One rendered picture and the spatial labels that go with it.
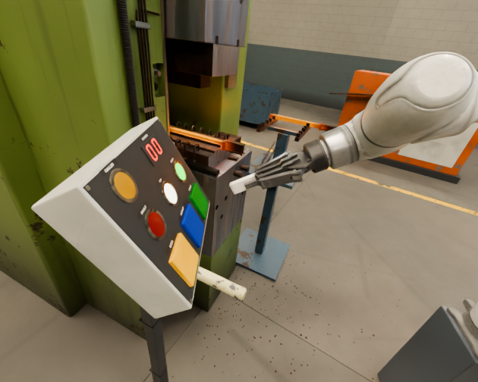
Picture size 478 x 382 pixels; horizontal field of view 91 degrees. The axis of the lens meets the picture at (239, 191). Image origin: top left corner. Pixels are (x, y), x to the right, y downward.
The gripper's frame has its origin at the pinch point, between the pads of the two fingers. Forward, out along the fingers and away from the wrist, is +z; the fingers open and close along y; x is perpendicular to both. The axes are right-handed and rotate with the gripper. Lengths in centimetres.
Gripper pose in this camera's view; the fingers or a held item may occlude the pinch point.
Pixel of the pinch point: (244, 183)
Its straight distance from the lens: 59.2
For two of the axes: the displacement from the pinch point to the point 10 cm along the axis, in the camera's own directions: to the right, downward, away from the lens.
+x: -4.0, -7.8, -4.8
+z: -9.1, 3.5, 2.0
